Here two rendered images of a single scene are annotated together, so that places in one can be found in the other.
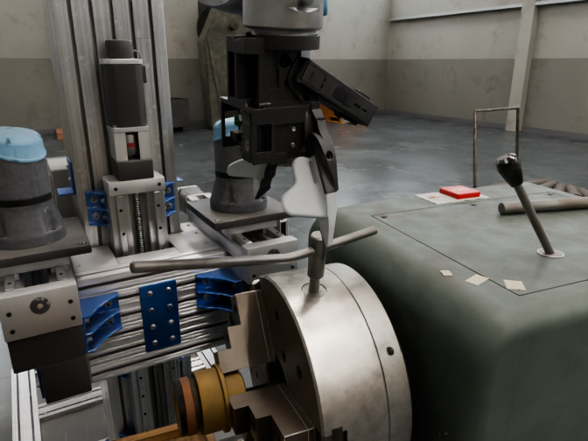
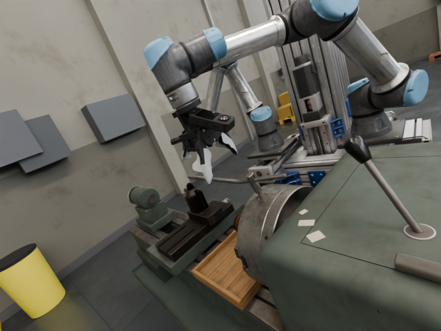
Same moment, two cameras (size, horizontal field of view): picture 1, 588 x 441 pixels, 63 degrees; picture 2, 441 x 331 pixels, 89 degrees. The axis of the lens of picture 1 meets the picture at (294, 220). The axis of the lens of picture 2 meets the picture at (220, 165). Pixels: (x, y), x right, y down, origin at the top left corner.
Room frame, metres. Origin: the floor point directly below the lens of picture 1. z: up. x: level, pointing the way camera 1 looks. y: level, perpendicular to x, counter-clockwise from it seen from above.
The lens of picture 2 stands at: (0.36, -0.58, 1.54)
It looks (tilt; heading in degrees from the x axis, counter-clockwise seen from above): 16 degrees down; 76
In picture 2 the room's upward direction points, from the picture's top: 22 degrees counter-clockwise
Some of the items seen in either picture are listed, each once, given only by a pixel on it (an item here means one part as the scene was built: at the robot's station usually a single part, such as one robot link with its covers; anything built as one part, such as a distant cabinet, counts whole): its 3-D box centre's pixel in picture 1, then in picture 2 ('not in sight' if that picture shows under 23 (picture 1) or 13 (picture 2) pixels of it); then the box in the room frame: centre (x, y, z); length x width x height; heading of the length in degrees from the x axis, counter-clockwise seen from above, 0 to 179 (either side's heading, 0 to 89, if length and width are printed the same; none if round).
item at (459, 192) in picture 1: (459, 193); not in sight; (0.99, -0.35, 1.26); 0.06 x 0.06 x 0.02; 22
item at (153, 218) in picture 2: not in sight; (148, 205); (0.15, 1.09, 1.01); 0.30 x 0.20 x 0.29; 112
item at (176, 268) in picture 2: not in sight; (197, 230); (0.39, 0.61, 0.89); 0.53 x 0.30 x 0.06; 22
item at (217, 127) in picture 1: (239, 143); (365, 94); (1.22, 0.14, 1.33); 0.13 x 0.12 x 0.14; 90
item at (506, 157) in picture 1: (508, 170); (357, 149); (0.66, -0.30, 1.38); 0.04 x 0.03 x 0.05; 112
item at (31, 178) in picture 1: (12, 161); (262, 119); (0.98, 0.58, 1.33); 0.13 x 0.12 x 0.14; 68
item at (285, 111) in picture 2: not in sight; (294, 104); (5.04, 5.86, 0.41); 1.46 x 1.11 x 0.82; 30
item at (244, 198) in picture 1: (238, 186); (369, 121); (1.22, 0.15, 1.21); 0.15 x 0.15 x 0.10
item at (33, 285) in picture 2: not in sight; (31, 281); (-1.60, 2.43, 0.37); 0.47 x 0.47 x 0.74
